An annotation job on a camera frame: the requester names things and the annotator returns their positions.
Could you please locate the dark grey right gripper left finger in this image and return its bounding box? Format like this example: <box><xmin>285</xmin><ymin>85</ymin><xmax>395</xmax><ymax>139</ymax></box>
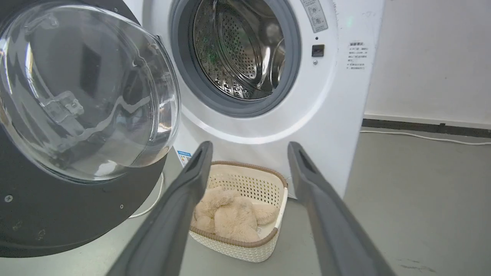
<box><xmin>106</xmin><ymin>141</ymin><xmax>213</xmax><ymax>276</ymax></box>

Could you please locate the beige fluffy plush toy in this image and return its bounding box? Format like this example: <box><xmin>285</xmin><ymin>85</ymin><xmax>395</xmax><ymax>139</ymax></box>
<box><xmin>191</xmin><ymin>186</ymin><xmax>277</xmax><ymax>243</ymax></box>

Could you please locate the round glass washing machine door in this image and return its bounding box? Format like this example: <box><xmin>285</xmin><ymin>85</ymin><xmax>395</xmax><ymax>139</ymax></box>
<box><xmin>0</xmin><ymin>0</ymin><xmax>181</xmax><ymax>258</ymax></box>

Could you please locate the dark grey skirting strip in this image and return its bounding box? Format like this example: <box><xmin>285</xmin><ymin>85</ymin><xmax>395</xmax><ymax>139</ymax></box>
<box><xmin>362</xmin><ymin>118</ymin><xmax>491</xmax><ymax>139</ymax></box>

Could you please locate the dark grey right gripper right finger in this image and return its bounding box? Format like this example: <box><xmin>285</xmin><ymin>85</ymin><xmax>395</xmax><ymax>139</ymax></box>
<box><xmin>287</xmin><ymin>141</ymin><xmax>395</xmax><ymax>276</ymax></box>

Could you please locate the white cable on floor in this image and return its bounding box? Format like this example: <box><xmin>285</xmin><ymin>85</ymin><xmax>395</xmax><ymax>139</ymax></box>
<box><xmin>360</xmin><ymin>130</ymin><xmax>491</xmax><ymax>146</ymax></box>

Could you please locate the cream woven plastic laundry basket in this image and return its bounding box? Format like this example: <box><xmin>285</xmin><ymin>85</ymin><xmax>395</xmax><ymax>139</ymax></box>
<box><xmin>189</xmin><ymin>161</ymin><xmax>288</xmax><ymax>263</ymax></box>

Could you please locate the white front-load washing machine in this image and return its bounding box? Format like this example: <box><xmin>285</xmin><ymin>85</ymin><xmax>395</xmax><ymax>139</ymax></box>
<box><xmin>123</xmin><ymin>0</ymin><xmax>385</xmax><ymax>200</ymax></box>

